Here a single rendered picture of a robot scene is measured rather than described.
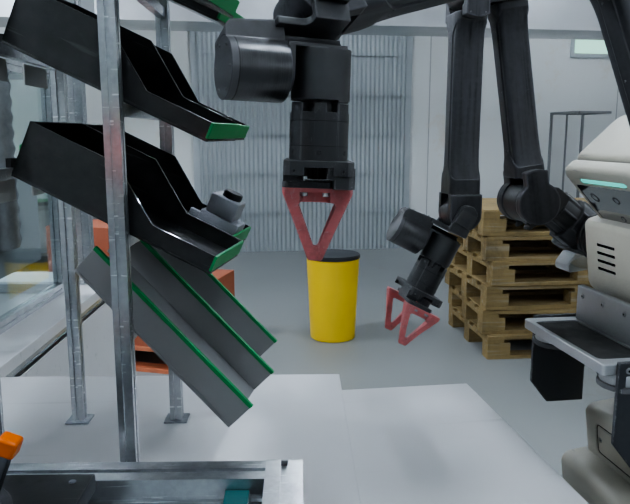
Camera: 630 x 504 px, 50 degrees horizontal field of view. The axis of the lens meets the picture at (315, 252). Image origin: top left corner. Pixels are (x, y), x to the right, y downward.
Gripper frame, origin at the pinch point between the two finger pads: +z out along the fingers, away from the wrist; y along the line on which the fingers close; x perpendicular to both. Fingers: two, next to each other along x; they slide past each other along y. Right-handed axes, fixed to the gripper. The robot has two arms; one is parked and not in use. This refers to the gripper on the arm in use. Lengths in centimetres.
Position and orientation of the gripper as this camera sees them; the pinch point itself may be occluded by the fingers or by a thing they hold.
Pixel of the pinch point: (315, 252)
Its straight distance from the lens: 68.3
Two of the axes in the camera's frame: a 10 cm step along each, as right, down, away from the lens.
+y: 0.2, 1.6, -9.9
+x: 10.0, 0.3, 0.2
